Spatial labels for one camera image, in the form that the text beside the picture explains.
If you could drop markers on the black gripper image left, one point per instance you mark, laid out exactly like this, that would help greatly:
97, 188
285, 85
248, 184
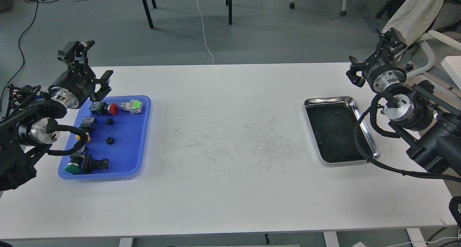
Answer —
79, 80

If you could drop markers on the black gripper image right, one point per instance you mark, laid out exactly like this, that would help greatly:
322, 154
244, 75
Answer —
380, 69

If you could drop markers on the blue plastic tray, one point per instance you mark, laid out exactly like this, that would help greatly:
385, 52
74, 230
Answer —
125, 155

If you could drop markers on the silver metal tray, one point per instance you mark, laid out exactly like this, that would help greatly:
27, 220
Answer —
332, 121

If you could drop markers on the white chair with beige cloth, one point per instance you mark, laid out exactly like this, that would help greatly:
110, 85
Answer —
413, 20

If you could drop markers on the black table legs background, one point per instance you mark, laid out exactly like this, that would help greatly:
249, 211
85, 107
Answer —
180, 6

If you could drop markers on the red push button switch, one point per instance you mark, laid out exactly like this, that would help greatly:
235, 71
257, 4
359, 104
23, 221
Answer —
103, 108

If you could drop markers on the yellow push button switch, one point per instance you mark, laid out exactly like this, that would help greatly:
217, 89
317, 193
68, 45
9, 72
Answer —
88, 125

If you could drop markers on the green grey connector switch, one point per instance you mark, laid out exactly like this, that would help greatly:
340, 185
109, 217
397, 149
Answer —
133, 106

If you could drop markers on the black switch module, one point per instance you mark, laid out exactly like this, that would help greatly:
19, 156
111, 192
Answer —
91, 164

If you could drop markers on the green push button switch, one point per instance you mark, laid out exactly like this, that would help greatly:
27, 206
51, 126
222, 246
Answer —
76, 161

